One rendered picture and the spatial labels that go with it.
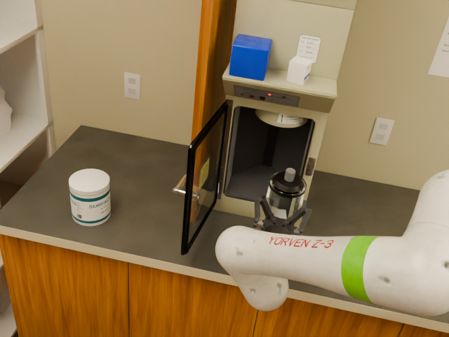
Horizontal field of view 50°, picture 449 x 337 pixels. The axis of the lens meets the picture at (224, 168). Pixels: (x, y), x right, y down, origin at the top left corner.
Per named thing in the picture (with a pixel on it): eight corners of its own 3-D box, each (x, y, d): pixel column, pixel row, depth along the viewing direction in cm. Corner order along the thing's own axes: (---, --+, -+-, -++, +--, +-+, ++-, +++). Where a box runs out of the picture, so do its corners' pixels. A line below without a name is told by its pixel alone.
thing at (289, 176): (272, 176, 145) (276, 158, 141) (303, 181, 144) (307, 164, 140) (269, 195, 137) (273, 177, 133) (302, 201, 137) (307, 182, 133)
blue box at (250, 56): (234, 63, 143) (238, 33, 138) (267, 68, 142) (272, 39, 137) (228, 75, 135) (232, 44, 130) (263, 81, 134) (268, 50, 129)
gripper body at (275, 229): (293, 238, 123) (297, 214, 130) (260, 230, 124) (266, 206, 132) (288, 257, 128) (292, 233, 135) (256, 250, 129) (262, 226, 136)
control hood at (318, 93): (225, 91, 150) (228, 61, 144) (329, 110, 147) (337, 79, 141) (218, 107, 140) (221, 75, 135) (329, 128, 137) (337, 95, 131)
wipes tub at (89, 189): (81, 199, 173) (79, 164, 165) (116, 206, 172) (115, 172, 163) (65, 222, 162) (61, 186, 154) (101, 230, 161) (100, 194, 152)
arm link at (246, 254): (358, 312, 87) (381, 265, 92) (333, 270, 82) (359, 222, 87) (222, 282, 113) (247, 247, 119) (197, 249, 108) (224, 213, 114)
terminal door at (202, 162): (216, 202, 172) (228, 100, 149) (182, 258, 147) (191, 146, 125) (214, 201, 172) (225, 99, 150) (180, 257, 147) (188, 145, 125)
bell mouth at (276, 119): (258, 99, 170) (260, 84, 167) (309, 107, 168) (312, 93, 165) (251, 122, 155) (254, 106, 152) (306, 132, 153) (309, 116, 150)
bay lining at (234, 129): (234, 158, 192) (246, 75, 172) (299, 171, 189) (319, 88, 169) (222, 194, 171) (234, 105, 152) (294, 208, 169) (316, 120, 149)
